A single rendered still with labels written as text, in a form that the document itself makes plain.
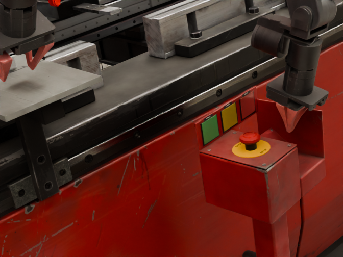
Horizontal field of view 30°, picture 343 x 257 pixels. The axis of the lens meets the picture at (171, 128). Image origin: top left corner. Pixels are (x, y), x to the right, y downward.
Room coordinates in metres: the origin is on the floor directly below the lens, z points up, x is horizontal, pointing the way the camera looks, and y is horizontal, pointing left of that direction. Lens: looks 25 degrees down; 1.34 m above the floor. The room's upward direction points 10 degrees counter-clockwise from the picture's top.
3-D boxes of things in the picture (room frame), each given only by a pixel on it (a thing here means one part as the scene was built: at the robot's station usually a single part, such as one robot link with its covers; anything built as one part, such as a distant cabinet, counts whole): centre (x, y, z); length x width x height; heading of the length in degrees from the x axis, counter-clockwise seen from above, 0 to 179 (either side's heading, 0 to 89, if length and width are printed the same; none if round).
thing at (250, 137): (1.08, -0.14, 0.79); 0.04 x 0.04 x 0.04
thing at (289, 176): (1.12, -0.17, 0.75); 0.20 x 0.16 x 0.18; 134
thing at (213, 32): (1.49, -0.17, 0.89); 0.30 x 0.05 x 0.03; 128
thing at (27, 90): (1.05, 0.25, 1.00); 0.26 x 0.18 x 0.01; 38
